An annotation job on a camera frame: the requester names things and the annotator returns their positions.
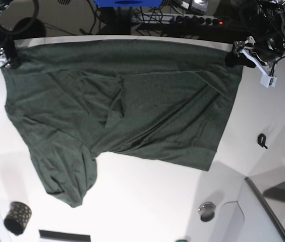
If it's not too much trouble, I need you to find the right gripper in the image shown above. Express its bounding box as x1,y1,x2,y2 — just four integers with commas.
0,39,19,69

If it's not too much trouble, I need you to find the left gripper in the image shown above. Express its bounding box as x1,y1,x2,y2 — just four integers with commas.
225,36,283,88

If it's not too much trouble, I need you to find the dark green t-shirt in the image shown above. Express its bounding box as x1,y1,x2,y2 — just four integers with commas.
2,39,243,207

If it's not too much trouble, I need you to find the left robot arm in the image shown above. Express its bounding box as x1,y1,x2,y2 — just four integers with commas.
225,1,285,87

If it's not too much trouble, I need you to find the small black clip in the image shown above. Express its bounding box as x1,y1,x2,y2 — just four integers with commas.
257,133,268,149

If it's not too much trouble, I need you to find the blue bin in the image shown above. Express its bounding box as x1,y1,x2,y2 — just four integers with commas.
93,0,162,8

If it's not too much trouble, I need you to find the white power strip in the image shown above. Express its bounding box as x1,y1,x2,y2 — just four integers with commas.
132,12,224,27

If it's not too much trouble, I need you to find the round metal table grommet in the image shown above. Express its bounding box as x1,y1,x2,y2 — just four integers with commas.
198,202,216,222

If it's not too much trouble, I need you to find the black patterned cup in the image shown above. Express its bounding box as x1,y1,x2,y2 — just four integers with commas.
4,202,32,235

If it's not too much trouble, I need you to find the small green object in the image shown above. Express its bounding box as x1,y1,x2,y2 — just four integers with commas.
176,238,188,242

